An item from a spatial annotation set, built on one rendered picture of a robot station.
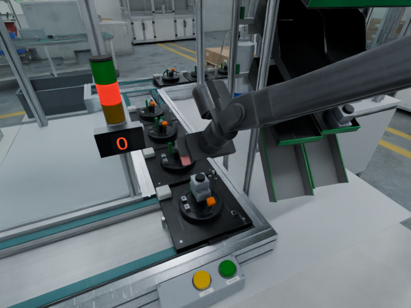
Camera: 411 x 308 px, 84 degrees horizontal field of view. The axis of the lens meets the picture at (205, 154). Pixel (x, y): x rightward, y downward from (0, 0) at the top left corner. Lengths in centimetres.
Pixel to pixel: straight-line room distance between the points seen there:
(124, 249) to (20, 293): 26
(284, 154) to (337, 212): 33
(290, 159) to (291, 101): 47
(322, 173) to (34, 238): 93
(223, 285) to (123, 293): 23
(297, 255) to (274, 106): 57
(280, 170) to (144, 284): 51
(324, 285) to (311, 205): 30
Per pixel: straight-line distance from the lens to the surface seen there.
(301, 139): 67
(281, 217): 91
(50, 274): 80
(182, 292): 62
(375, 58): 34
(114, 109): 61
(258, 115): 38
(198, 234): 69
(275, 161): 78
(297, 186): 81
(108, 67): 58
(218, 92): 45
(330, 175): 91
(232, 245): 69
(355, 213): 104
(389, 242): 101
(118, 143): 65
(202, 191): 68
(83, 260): 79
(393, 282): 92
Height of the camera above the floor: 153
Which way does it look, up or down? 35 degrees down
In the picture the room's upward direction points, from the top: straight up
